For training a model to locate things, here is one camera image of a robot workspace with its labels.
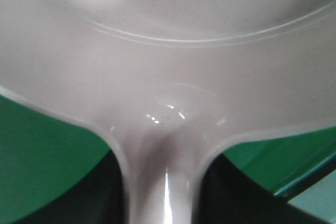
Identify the beige plastic dustpan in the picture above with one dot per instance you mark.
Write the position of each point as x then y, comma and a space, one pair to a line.
170, 84

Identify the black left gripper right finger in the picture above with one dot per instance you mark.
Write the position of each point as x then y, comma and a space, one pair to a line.
227, 195

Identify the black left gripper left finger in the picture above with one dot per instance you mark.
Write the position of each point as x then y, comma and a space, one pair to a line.
97, 198

